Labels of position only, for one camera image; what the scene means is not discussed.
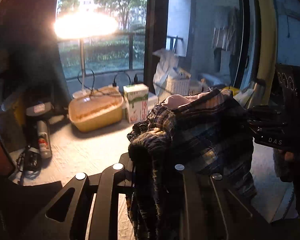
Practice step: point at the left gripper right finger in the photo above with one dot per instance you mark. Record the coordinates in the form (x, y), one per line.
(212, 209)

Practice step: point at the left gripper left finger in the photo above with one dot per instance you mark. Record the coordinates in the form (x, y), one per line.
(86, 207)

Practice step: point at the plaid pants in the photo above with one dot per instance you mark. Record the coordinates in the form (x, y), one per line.
(204, 132)

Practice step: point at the steel thermos tumbler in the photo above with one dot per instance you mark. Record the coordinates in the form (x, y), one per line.
(258, 87)

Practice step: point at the tan lidded food container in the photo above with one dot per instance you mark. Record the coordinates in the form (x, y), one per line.
(97, 110)

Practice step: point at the spray can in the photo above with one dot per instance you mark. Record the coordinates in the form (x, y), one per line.
(44, 139)

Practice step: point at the green white carton box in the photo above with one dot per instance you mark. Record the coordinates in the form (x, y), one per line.
(136, 102)

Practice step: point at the black handheld device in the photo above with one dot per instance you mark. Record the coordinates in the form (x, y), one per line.
(42, 111)

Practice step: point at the white plastic basket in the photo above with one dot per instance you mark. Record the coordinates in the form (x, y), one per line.
(174, 86)

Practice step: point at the yellow curtain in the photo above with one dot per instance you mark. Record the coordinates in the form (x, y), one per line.
(268, 47)

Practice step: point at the white desk lamp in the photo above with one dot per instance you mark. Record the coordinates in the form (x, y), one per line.
(79, 26)

